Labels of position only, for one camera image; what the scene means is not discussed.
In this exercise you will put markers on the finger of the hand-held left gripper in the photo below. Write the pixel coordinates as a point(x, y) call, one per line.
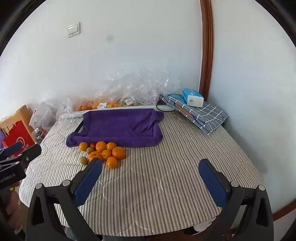
point(30, 153)
point(11, 148)

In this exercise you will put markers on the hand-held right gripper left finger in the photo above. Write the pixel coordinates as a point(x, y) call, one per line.
point(89, 183)

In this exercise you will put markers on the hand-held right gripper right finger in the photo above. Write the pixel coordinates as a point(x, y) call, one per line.
point(212, 183)

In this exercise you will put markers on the kiwi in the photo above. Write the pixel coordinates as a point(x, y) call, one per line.
point(83, 160)
point(90, 150)

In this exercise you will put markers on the small orange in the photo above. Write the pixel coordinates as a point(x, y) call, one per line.
point(83, 146)

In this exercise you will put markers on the black-edged tray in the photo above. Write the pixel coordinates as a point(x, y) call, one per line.
point(79, 127)

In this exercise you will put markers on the purple towel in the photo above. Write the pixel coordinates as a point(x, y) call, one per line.
point(115, 125)

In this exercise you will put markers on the person's left hand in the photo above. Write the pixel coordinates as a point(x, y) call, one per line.
point(13, 202)

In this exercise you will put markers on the red paper bag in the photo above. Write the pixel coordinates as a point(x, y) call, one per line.
point(18, 136)

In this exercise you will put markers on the plastic bottle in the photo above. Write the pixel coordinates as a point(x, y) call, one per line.
point(39, 134)

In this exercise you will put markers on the orange with green stem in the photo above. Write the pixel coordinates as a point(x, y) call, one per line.
point(94, 155)

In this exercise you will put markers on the brown paper bag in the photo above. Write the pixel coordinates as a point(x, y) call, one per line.
point(22, 113)

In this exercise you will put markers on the small red fruit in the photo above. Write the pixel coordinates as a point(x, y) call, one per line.
point(92, 145)

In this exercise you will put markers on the white plastic bag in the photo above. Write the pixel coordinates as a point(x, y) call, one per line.
point(42, 114)

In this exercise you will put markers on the grey striped blanket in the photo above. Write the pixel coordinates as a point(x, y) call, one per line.
point(161, 173)

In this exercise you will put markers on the folded grey checkered cloth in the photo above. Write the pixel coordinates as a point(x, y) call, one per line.
point(208, 115)

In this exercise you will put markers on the clear plastic bag of oranges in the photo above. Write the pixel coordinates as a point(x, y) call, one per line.
point(92, 104)

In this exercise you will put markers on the blue and white box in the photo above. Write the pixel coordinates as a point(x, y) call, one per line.
point(192, 92)

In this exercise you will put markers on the clear plastic bag of kiwis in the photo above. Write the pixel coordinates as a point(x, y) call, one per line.
point(136, 97)

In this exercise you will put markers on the white wall switch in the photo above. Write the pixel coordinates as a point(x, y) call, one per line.
point(73, 29)

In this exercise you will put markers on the brown wooden door frame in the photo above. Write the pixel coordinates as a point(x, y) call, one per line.
point(206, 46)

